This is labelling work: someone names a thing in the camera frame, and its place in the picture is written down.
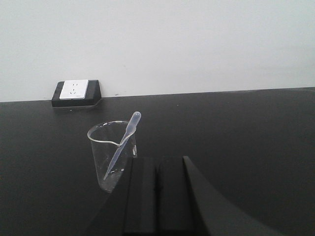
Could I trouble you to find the white power socket black housing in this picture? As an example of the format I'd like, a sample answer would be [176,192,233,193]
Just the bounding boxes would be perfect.
[51,80,101,107]

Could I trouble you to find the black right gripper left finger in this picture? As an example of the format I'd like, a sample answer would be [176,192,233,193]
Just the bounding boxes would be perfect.
[85,157,156,236]

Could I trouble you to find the clear plastic dropper pipette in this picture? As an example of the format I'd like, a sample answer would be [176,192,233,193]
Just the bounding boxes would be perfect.
[103,111,142,180]

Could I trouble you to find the clear glass beaker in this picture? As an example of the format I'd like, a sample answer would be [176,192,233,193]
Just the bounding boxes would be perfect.
[87,120,137,193]

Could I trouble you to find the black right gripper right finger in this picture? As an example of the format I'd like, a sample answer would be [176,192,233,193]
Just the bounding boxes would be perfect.
[157,156,281,236]

